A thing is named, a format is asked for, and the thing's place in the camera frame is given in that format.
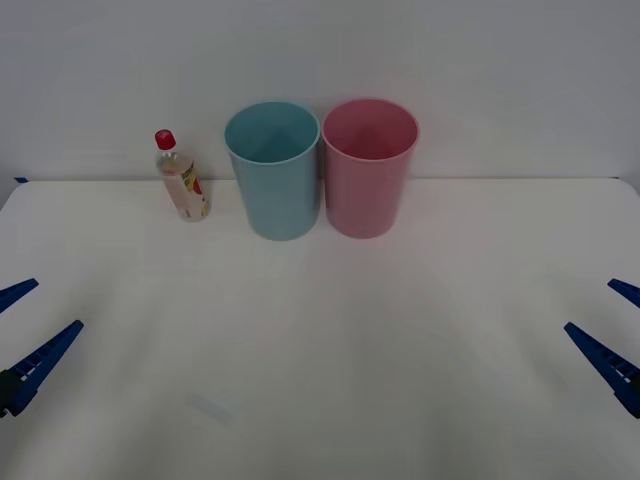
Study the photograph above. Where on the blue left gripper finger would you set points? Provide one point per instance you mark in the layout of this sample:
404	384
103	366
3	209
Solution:
15	295
42	365

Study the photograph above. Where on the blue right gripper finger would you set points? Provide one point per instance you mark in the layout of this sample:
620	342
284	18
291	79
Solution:
627	291
607	367

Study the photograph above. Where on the clear bottle with red cap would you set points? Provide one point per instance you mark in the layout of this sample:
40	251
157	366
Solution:
187	192

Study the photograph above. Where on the pink plastic bin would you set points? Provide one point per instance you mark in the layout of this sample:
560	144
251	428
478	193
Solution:
362	200

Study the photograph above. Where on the pale blue plastic bin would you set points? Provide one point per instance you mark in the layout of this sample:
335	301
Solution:
280	200

